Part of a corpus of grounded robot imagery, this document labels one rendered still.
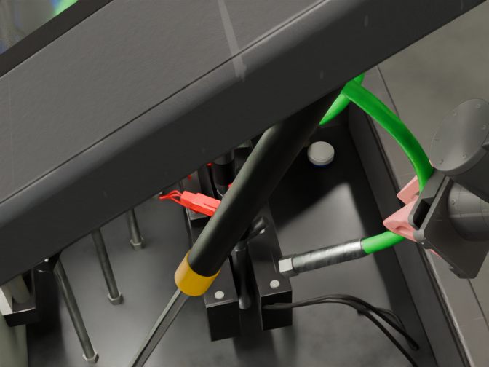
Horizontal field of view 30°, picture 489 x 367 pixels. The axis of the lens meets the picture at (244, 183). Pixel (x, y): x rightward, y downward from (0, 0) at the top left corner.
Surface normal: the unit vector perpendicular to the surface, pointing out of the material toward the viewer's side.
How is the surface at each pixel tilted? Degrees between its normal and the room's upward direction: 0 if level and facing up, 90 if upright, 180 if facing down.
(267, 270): 0
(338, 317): 0
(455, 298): 0
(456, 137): 50
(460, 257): 45
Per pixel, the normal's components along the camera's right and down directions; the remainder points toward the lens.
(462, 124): -0.79, -0.47
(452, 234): 0.49, -0.08
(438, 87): -0.04, -0.62
